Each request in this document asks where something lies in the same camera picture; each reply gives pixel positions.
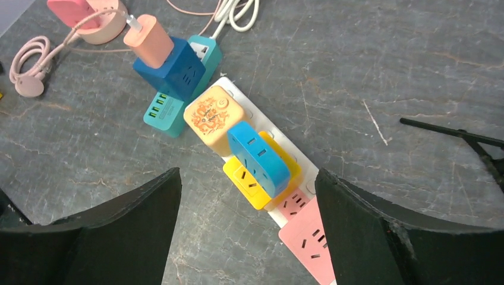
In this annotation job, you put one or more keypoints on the beige dragon cube socket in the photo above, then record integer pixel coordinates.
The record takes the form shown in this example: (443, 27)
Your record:
(211, 115)

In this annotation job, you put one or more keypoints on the white power strip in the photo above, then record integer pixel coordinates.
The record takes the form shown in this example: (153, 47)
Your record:
(294, 203)

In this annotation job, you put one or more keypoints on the light blue adapter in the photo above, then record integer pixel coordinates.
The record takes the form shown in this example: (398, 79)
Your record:
(258, 158)

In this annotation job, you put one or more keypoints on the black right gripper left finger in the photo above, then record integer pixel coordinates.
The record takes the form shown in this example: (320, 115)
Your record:
(125, 240)

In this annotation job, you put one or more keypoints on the pink round charging base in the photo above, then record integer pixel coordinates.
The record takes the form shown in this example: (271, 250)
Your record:
(111, 23)

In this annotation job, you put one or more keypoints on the pink cube socket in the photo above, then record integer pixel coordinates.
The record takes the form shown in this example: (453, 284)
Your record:
(305, 237)

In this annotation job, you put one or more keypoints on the teal power strip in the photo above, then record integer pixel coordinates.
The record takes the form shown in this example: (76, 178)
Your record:
(165, 113)

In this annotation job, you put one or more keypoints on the yellow cube socket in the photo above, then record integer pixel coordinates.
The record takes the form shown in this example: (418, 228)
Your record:
(252, 190)

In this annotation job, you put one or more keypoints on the pink flat adapter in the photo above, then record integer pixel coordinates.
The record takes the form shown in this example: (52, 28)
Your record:
(70, 12)

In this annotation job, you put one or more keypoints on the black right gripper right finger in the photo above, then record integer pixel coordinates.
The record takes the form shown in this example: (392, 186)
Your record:
(374, 241)

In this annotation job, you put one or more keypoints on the peach USB charger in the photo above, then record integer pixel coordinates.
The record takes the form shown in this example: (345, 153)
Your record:
(148, 40)

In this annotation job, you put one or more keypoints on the dark blue cube socket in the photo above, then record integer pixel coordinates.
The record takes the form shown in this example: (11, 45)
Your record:
(179, 75)

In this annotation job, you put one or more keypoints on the black tripod stand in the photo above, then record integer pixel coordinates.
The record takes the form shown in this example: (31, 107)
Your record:
(493, 166)

